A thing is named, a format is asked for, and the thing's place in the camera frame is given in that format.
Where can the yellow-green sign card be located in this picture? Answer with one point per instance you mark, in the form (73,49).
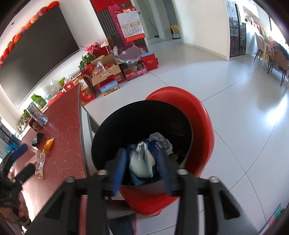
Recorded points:
(63,81)

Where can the white dining chair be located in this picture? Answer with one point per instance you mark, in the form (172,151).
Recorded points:
(285,65)

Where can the red wall calendar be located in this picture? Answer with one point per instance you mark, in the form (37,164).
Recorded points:
(129,21)

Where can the pink flower bouquet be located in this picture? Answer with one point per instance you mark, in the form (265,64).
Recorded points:
(92,47)

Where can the green snack bag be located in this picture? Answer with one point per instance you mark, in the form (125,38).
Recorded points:
(38,101)

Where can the large red paper cutout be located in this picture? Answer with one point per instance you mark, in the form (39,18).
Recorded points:
(101,4)

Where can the red plastic stool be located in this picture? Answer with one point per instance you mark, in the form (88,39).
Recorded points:
(198,117)

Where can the blue snack wrapper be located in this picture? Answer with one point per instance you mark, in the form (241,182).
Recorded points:
(153,145)

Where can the clear snack wrapper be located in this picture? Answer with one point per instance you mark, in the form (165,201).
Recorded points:
(39,162)

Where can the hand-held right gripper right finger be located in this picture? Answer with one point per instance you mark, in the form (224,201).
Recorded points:
(166,171)

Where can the beige dining chair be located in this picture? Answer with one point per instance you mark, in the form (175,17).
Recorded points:
(259,47)

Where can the short red drink can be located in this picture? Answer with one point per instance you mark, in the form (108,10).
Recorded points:
(35,125)

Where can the clear plastic bag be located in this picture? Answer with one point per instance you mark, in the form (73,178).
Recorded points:
(54,85)

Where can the person's left hand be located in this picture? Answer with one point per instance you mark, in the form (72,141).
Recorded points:
(13,212)

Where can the leafy green potted plant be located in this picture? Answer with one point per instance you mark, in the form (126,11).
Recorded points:
(87,61)

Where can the narrow red paper cutout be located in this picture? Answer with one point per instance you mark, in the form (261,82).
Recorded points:
(114,22)

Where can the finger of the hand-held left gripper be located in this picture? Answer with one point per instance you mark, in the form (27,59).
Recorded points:
(26,172)
(19,151)

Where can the dining table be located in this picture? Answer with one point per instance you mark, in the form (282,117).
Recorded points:
(269,43)

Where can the blue plastic stool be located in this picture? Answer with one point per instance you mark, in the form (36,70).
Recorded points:
(13,148)

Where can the white plastic snack bag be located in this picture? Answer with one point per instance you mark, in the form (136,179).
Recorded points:
(141,167)

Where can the chair with patterned cloth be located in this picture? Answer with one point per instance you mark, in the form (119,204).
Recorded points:
(274,54)

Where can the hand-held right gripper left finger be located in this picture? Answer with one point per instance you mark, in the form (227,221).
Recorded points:
(119,171)

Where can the glass display cabinet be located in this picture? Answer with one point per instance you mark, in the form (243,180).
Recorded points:
(237,34)

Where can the small orange wrapper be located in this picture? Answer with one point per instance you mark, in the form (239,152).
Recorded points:
(49,143)

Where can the black wrapper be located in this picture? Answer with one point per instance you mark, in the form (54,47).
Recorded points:
(37,139)

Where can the large black television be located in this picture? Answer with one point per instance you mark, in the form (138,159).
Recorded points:
(33,56)

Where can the black trash bin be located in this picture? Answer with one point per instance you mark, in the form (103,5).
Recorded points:
(108,135)

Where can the yellow bag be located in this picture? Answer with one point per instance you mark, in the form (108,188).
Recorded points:
(175,31)

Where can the row of paper lanterns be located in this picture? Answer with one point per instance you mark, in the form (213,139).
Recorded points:
(44,10)

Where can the red gift box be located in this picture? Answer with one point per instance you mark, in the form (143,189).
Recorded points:
(150,62)

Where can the dark slatted wall panel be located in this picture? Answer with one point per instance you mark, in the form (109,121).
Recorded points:
(102,24)

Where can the brown cardboard box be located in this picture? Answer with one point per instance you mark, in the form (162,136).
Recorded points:
(106,74)

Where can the tall silver drink can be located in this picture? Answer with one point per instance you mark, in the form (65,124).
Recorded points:
(37,113)

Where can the small potted plant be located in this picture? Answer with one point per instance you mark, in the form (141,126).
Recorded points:
(22,119)

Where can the pink fruit box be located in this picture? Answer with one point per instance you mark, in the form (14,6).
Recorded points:
(136,72)

